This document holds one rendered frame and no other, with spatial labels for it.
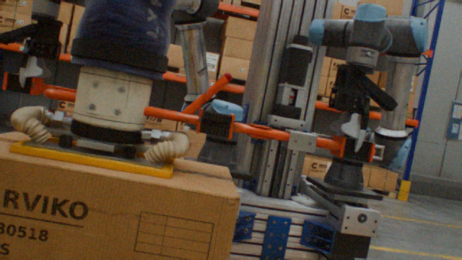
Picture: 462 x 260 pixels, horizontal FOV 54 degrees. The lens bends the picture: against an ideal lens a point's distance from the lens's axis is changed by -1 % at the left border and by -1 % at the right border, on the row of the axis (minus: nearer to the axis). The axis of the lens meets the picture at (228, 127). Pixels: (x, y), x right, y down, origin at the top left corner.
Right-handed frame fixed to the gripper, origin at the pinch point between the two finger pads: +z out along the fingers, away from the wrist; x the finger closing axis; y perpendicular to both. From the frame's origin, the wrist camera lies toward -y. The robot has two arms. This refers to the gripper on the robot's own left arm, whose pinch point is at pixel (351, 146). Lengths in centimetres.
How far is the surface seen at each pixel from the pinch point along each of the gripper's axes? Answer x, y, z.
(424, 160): -889, -517, 44
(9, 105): -807, 390, 79
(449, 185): -883, -585, 90
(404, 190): -736, -402, 101
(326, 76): -736, -203, -87
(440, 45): -888, -496, -223
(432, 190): -877, -544, 108
